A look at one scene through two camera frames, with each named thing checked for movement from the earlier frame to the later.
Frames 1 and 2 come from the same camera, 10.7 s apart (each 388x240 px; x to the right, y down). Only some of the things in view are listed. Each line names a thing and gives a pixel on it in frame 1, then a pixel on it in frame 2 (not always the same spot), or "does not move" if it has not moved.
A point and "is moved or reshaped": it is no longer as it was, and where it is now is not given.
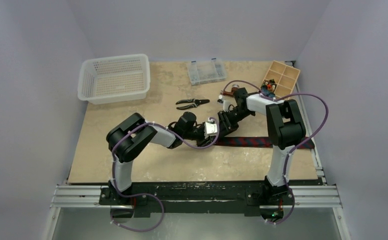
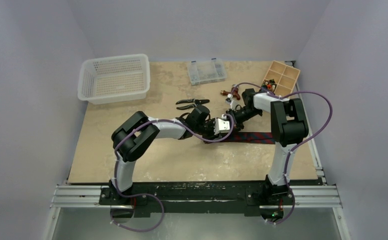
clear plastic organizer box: [206, 71] does not move
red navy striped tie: [253, 142] is moved or reshaped
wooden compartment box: [285, 77] does not move
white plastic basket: [114, 79] does not move
